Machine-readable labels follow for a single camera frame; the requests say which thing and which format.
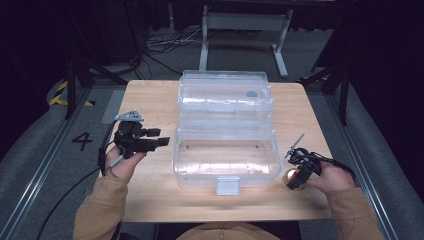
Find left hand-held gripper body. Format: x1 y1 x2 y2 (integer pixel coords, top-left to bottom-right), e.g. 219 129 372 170
113 109 158 159

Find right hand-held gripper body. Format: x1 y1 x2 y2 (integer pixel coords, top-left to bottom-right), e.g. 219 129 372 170
284 133 323 178

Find small round gold tin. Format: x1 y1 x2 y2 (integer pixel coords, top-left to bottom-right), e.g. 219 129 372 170
282 167 306 192

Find clear plastic storage box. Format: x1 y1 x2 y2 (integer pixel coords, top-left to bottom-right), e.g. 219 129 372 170
171 69 285 197

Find person's left hand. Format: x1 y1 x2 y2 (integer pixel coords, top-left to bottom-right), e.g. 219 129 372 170
104 145 148 181

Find person's right hand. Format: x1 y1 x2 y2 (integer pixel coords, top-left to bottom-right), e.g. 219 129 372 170
305 159 356 198

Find black metal stand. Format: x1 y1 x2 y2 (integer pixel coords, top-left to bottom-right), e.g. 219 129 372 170
64 56 129 120
296 63 351 126

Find person's torso tan jacket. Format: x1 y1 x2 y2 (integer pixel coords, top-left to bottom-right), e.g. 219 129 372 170
176 222 281 240

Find thin grey cable plug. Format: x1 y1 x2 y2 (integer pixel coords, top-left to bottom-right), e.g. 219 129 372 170
108 153 126 178

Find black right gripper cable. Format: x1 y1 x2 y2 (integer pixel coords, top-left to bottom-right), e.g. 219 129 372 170
311 151 356 179

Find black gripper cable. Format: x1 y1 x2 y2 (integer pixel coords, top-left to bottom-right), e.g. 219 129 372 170
311 151 356 179
35 121 122 240

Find aluminium floor rail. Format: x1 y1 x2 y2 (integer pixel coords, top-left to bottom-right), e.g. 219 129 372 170
0 88 93 240
324 94 401 240

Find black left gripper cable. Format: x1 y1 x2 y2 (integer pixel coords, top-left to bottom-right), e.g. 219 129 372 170
35 121 122 240

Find black floor cables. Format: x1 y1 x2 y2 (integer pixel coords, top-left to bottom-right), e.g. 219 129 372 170
143 26 204 81

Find white metal table frame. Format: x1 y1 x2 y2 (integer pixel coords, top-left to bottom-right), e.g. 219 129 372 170
198 4 294 78

